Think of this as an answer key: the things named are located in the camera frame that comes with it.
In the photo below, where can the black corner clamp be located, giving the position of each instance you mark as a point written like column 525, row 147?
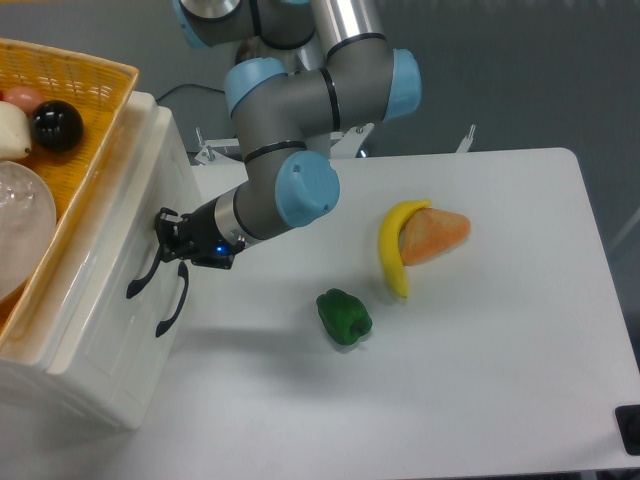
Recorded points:
column 628, row 420

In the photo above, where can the clear plastic wrapped bowl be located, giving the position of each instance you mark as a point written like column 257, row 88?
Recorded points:
column 28, row 223

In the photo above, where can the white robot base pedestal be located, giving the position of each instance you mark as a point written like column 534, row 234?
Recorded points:
column 308, row 57

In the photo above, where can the yellow woven basket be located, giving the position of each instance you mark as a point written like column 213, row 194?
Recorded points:
column 84, row 97

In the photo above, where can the black ball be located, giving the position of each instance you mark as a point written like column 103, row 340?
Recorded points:
column 56, row 126

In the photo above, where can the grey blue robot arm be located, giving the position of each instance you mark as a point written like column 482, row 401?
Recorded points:
column 277, row 113

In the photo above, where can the pink toy fruit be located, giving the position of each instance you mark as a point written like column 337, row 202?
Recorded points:
column 25, row 98

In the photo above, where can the green bell pepper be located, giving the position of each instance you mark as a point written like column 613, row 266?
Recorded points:
column 344, row 317

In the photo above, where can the yellow banana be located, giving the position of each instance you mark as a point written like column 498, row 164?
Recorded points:
column 388, row 244

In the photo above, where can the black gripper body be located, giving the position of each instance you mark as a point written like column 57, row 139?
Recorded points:
column 202, row 242

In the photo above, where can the orange triangular bread slice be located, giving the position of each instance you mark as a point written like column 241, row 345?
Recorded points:
column 430, row 232

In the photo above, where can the white drawer cabinet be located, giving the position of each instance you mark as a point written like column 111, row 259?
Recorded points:
column 25, row 376

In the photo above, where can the metal table bracket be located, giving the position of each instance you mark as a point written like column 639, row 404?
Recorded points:
column 340, row 145

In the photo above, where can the white toy radish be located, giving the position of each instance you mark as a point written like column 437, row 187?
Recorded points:
column 15, row 133

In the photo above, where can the white top drawer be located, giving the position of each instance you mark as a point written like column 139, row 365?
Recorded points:
column 111, row 346

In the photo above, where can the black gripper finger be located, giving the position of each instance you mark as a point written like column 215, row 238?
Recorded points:
column 168, row 225
column 169, row 253

